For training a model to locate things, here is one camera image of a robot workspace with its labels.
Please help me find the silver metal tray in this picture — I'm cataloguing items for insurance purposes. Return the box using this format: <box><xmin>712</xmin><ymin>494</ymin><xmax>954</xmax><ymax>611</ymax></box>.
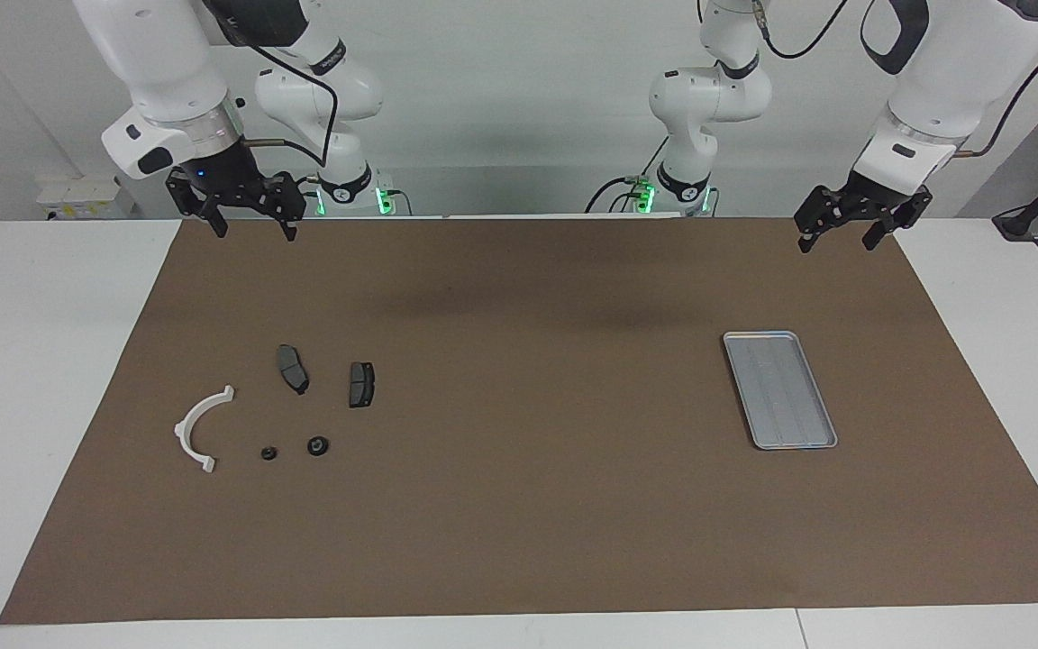
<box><xmin>723</xmin><ymin>331</ymin><xmax>839</xmax><ymax>451</ymax></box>

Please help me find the dark grey curved brake pad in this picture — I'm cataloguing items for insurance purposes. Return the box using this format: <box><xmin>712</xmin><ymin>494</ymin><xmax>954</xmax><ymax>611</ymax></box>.
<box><xmin>277</xmin><ymin>344</ymin><xmax>310</xmax><ymax>396</ymax></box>

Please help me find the white power strip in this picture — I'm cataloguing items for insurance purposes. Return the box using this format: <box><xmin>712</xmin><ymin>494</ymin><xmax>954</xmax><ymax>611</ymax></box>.
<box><xmin>36</xmin><ymin>176</ymin><xmax>137</xmax><ymax>222</ymax></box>

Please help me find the dark grey rectangular brake pad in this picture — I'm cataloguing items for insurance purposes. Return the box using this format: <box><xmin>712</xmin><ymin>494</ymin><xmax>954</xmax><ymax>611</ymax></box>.
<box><xmin>348</xmin><ymin>361</ymin><xmax>378</xmax><ymax>409</ymax></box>

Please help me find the brown table mat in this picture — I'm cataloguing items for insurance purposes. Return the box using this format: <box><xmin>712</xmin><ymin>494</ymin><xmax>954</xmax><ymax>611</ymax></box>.
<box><xmin>0</xmin><ymin>216</ymin><xmax>1038</xmax><ymax>625</ymax></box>

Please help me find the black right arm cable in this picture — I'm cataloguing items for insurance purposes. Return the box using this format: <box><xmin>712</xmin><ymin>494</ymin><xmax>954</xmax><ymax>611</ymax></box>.
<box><xmin>242</xmin><ymin>45</ymin><xmax>340</xmax><ymax>168</ymax></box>

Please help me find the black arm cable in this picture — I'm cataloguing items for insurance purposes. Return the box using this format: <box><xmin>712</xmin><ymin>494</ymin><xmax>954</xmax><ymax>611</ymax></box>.
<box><xmin>758</xmin><ymin>0</ymin><xmax>1038</xmax><ymax>159</ymax></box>
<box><xmin>242</xmin><ymin>45</ymin><xmax>340</xmax><ymax>168</ymax></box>

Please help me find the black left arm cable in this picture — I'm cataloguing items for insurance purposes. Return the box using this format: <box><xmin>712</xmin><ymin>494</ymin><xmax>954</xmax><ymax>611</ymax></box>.
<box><xmin>758</xmin><ymin>0</ymin><xmax>1038</xmax><ymax>159</ymax></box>

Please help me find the black left base cable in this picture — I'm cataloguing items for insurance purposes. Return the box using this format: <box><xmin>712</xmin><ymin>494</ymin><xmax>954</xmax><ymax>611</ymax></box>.
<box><xmin>585</xmin><ymin>135</ymin><xmax>673</xmax><ymax>215</ymax></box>

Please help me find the white curved plastic bracket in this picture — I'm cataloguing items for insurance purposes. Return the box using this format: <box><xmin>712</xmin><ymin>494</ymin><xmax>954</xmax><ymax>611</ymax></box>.
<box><xmin>174</xmin><ymin>385</ymin><xmax>236</xmax><ymax>474</ymax></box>

